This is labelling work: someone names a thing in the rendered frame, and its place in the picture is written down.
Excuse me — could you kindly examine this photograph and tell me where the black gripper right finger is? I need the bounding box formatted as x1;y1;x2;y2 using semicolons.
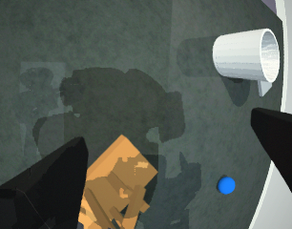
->
250;107;292;194

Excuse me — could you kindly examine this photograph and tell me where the blue ball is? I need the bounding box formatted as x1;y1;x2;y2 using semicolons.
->
218;177;235;195

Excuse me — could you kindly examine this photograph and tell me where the white mug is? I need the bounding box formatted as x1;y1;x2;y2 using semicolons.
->
212;28;280;81

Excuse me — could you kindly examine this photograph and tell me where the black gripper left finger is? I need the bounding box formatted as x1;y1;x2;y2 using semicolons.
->
0;136;89;229

